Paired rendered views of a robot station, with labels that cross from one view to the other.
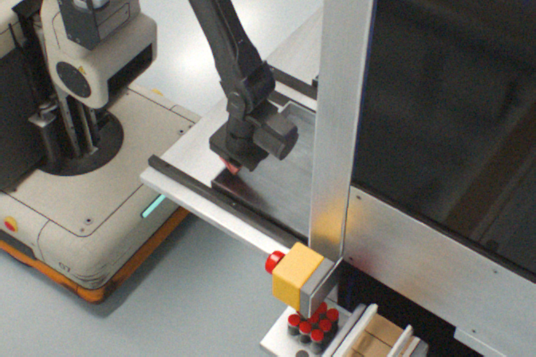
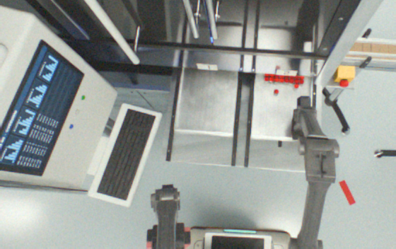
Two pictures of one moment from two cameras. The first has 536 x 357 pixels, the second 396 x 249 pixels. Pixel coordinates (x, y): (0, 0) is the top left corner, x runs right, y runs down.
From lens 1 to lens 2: 1.44 m
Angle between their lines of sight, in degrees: 49
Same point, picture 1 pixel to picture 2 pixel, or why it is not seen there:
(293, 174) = (282, 116)
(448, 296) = not seen: hidden behind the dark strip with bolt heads
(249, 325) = (257, 172)
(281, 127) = (306, 99)
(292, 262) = (347, 73)
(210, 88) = not seen: outside the picture
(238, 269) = (235, 192)
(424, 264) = not seen: hidden behind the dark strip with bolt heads
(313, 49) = (206, 148)
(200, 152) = (293, 157)
